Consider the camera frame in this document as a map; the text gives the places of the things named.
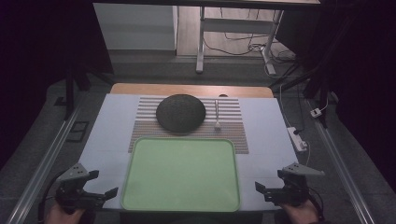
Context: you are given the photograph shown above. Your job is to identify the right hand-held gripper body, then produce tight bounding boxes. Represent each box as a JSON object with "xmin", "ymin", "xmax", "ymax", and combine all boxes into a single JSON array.
[{"xmin": 263, "ymin": 161, "xmax": 326, "ymax": 208}]

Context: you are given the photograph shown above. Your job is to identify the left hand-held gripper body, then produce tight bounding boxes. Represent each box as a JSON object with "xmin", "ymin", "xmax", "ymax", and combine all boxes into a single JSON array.
[{"xmin": 54, "ymin": 162, "xmax": 106, "ymax": 216}]

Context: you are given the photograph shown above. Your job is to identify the person's left hand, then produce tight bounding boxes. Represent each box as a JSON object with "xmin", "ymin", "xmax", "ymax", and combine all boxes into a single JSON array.
[{"xmin": 45, "ymin": 203, "xmax": 88, "ymax": 224}]

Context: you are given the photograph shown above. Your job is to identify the person's right hand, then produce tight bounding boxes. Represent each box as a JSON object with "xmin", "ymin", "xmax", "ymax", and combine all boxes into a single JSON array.
[{"xmin": 280, "ymin": 199, "xmax": 320, "ymax": 224}]

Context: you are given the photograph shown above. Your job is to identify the white power strip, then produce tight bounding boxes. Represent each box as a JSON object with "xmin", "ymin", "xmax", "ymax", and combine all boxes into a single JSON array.
[{"xmin": 286, "ymin": 126, "xmax": 308, "ymax": 153}]

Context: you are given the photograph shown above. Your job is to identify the white table cover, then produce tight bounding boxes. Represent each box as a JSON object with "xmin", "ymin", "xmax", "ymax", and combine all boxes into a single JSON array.
[{"xmin": 78, "ymin": 93, "xmax": 299, "ymax": 211}]

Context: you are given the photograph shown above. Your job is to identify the striped placemat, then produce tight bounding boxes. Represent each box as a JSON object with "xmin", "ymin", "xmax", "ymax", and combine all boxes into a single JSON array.
[{"xmin": 127, "ymin": 96, "xmax": 250, "ymax": 155}]

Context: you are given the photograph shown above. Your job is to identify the green plastic tray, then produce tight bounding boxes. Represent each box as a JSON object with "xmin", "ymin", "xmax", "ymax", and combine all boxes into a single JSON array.
[{"xmin": 120, "ymin": 136, "xmax": 242, "ymax": 214}]

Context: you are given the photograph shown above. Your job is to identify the white spoon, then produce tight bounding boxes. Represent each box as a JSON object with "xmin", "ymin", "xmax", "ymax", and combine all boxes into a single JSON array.
[{"xmin": 213, "ymin": 99, "xmax": 222, "ymax": 132}]

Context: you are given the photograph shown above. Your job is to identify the black stand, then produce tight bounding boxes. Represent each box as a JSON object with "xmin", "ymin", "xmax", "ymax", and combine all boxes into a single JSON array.
[
  {"xmin": 63, "ymin": 60, "xmax": 115, "ymax": 121},
  {"xmin": 269, "ymin": 59, "xmax": 332, "ymax": 129}
]

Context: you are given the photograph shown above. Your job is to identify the dark round bowl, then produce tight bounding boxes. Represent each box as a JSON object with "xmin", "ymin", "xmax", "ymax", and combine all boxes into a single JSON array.
[{"xmin": 155, "ymin": 93, "xmax": 207, "ymax": 134}]

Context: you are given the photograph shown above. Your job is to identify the wooden table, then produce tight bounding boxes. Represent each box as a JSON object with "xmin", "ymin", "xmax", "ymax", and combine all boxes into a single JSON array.
[{"xmin": 109, "ymin": 82, "xmax": 275, "ymax": 99}]

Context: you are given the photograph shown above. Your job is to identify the white cabinet panel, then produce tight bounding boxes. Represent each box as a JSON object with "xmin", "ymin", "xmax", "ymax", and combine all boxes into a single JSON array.
[{"xmin": 92, "ymin": 3, "xmax": 178, "ymax": 51}]

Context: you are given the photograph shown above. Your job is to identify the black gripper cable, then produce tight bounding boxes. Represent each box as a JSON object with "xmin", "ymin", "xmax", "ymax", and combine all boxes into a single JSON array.
[
  {"xmin": 37, "ymin": 170, "xmax": 68, "ymax": 224},
  {"xmin": 307, "ymin": 186, "xmax": 326, "ymax": 222}
]

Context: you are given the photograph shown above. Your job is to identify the white cable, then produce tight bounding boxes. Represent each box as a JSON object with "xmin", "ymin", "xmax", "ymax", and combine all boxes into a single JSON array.
[{"xmin": 303, "ymin": 140, "xmax": 312, "ymax": 167}]

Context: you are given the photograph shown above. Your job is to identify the aluminium rail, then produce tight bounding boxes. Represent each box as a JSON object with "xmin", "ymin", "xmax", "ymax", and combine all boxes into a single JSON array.
[
  {"xmin": 305, "ymin": 98, "xmax": 376, "ymax": 224},
  {"xmin": 5, "ymin": 101, "xmax": 82, "ymax": 224}
]

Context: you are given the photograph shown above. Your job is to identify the black floor cables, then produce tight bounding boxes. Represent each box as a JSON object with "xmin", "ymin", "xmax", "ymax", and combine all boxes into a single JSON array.
[{"xmin": 203, "ymin": 7, "xmax": 297, "ymax": 64}]

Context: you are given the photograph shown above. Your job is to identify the white desk frame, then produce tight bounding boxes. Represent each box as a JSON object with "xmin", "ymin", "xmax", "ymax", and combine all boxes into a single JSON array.
[{"xmin": 195, "ymin": 6, "xmax": 285, "ymax": 76}]

